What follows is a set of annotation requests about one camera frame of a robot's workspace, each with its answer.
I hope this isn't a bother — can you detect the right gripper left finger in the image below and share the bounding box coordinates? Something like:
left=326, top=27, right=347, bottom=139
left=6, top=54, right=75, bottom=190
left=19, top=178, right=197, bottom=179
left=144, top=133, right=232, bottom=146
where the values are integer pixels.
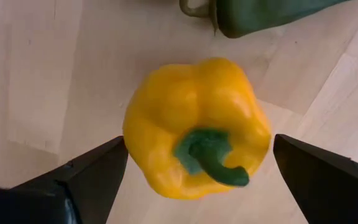
left=0, top=136, right=129, bottom=224

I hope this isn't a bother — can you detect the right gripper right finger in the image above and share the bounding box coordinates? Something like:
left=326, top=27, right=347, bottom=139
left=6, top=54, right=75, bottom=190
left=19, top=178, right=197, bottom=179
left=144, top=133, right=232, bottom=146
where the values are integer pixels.
left=272, top=133, right=358, bottom=224

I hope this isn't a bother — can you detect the yellow bell pepper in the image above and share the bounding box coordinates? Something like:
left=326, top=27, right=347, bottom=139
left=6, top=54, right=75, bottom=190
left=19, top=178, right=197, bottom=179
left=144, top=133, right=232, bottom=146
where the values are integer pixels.
left=122, top=57, right=273, bottom=200

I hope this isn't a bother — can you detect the dark green cucumber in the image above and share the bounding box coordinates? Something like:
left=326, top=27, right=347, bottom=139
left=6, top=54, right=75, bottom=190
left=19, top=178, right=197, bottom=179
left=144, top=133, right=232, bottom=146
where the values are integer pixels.
left=178, top=0, right=352, bottom=39

